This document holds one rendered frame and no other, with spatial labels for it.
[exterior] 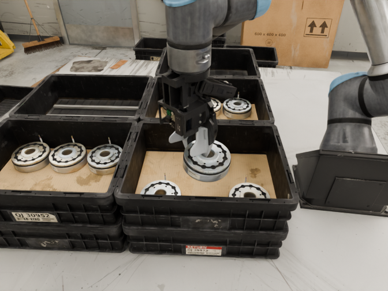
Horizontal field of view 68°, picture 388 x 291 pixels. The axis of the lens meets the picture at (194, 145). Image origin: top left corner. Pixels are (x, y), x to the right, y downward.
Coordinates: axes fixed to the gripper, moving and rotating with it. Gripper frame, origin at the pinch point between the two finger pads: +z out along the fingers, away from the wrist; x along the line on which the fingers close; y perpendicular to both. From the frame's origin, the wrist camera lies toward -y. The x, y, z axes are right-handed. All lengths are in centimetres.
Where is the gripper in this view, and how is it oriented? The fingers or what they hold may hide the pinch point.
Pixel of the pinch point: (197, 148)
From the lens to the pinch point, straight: 64.7
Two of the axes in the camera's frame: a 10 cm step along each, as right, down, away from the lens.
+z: 0.0, 7.8, 6.3
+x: 7.2, 4.3, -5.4
